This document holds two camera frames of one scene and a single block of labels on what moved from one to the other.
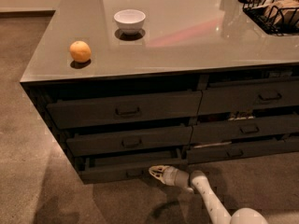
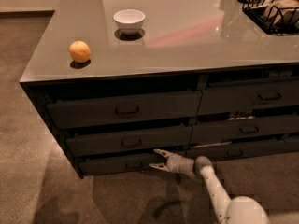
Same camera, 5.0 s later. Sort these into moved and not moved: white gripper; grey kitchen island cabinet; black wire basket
Moved: white gripper
Not moved: black wire basket; grey kitchen island cabinet
